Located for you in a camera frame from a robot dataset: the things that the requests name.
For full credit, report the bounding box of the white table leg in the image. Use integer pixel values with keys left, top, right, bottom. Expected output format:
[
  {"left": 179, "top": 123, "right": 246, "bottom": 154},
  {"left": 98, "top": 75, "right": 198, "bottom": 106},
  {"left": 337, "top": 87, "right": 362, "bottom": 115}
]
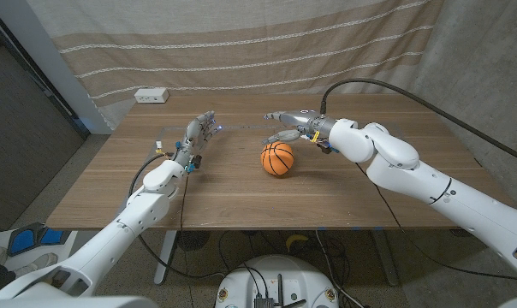
[
  {"left": 371, "top": 230, "right": 400, "bottom": 287},
  {"left": 154, "top": 230, "right": 178, "bottom": 286}
]

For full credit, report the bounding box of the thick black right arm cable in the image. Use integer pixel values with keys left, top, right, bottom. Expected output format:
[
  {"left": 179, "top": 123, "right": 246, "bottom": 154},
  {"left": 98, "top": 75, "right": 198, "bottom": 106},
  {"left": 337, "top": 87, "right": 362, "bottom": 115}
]
[{"left": 319, "top": 77, "right": 517, "bottom": 168}]

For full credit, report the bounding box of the beige striped backdrop cloth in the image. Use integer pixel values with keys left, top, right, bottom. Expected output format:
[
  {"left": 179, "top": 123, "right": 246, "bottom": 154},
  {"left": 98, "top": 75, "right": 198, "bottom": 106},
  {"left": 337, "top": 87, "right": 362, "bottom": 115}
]
[{"left": 25, "top": 0, "right": 446, "bottom": 129}]

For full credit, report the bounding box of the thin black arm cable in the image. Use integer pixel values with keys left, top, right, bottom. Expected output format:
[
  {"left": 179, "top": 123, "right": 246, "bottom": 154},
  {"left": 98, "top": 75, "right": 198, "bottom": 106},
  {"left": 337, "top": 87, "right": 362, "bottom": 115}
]
[
  {"left": 354, "top": 162, "right": 517, "bottom": 285},
  {"left": 180, "top": 173, "right": 195, "bottom": 308}
]

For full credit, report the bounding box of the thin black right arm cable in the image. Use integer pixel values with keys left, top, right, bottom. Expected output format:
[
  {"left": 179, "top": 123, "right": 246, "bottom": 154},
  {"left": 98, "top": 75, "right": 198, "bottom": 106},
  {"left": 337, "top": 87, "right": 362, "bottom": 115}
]
[{"left": 354, "top": 162, "right": 517, "bottom": 285}]

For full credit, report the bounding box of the orange mini basketball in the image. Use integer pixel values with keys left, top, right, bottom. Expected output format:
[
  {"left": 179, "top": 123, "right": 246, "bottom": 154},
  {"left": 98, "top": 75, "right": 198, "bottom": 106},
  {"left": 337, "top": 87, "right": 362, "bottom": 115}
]
[{"left": 260, "top": 141, "right": 295, "bottom": 176}]

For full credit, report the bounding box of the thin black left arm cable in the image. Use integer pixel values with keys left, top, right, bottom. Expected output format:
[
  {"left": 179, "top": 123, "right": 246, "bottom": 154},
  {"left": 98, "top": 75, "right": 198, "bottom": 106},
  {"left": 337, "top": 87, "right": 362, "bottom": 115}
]
[{"left": 180, "top": 173, "right": 195, "bottom": 308}]

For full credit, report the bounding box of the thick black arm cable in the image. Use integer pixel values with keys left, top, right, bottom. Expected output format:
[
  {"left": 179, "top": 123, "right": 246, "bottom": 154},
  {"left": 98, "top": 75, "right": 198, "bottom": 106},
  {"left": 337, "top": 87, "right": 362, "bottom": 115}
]
[
  {"left": 128, "top": 152, "right": 225, "bottom": 280},
  {"left": 319, "top": 77, "right": 517, "bottom": 168}
]

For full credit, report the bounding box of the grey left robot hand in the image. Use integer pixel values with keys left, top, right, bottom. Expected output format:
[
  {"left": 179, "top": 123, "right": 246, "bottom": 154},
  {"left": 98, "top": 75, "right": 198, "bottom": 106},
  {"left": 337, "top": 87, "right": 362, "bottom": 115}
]
[{"left": 172, "top": 110, "right": 223, "bottom": 170}]

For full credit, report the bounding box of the blue black foot pedal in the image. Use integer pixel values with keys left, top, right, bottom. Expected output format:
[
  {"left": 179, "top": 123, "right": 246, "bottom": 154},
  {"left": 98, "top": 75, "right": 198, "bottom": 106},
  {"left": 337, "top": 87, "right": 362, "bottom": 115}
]
[{"left": 8, "top": 222, "right": 74, "bottom": 257}]

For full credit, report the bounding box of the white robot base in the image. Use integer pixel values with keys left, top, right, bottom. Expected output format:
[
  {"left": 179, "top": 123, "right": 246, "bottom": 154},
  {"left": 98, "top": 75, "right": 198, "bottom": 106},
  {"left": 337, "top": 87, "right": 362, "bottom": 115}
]
[{"left": 214, "top": 255, "right": 340, "bottom": 308}]

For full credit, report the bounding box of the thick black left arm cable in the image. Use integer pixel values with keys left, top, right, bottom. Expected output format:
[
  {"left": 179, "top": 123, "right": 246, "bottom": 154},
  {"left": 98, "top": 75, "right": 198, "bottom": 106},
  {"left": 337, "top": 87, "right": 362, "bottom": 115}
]
[{"left": 128, "top": 152, "right": 225, "bottom": 280}]

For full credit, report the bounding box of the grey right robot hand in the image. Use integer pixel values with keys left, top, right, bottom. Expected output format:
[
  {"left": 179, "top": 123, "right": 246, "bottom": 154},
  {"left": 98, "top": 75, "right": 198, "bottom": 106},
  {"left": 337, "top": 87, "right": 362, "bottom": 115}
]
[{"left": 261, "top": 110, "right": 339, "bottom": 146}]

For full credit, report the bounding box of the white floor cable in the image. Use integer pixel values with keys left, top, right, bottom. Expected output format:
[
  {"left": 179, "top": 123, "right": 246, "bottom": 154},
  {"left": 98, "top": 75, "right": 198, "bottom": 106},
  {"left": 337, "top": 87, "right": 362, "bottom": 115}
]
[{"left": 315, "top": 230, "right": 365, "bottom": 308}]

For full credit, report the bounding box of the black round fan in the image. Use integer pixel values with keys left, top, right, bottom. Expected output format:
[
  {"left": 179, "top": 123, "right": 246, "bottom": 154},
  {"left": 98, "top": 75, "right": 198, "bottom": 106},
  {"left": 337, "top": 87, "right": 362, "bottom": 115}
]
[{"left": 176, "top": 230, "right": 211, "bottom": 252}]

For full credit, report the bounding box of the white power strip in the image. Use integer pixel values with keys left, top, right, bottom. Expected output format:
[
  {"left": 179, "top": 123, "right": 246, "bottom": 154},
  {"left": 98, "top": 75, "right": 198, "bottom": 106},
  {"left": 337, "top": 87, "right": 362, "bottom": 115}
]
[{"left": 134, "top": 86, "right": 170, "bottom": 104}]

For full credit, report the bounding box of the yellow curved object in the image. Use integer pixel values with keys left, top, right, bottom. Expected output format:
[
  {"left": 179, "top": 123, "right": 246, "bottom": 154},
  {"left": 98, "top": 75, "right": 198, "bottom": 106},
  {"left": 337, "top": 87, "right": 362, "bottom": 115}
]
[{"left": 285, "top": 234, "right": 310, "bottom": 252}]

